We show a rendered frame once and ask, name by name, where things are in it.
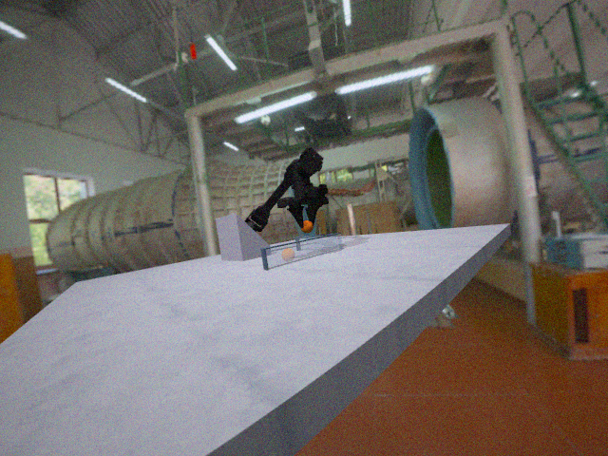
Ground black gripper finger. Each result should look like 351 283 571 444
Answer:
305 205 322 225
287 206 304 228

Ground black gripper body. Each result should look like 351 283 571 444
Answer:
277 180 329 208

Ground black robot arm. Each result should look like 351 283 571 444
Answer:
244 147 328 232

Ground low clear glass walls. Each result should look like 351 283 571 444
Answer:
266 234 343 270

